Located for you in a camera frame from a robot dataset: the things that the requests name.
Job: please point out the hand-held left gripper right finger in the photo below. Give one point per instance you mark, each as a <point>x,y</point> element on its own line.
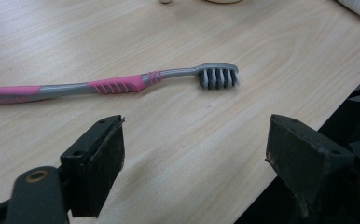
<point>308,161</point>

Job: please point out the pink and grey toothbrush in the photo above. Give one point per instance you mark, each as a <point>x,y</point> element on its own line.
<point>119,84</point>

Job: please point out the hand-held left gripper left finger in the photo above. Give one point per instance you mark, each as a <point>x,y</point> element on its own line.
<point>97,161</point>

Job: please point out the white cup with side holder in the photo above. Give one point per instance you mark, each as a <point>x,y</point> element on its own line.
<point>223,1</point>

